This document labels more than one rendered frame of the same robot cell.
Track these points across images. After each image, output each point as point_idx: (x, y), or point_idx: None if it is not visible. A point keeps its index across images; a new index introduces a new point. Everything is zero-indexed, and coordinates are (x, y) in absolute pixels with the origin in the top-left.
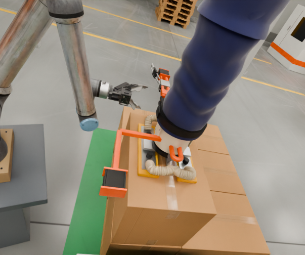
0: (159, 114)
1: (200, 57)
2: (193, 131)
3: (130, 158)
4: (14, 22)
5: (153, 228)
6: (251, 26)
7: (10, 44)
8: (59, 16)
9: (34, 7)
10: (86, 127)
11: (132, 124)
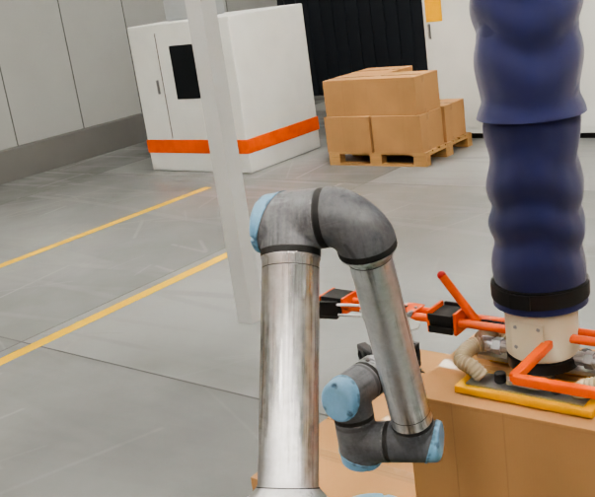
0: (529, 300)
1: (550, 170)
2: (587, 279)
3: (544, 419)
4: (291, 331)
5: None
6: (580, 101)
7: (309, 376)
8: (391, 249)
9: (310, 281)
10: (440, 448)
11: (446, 398)
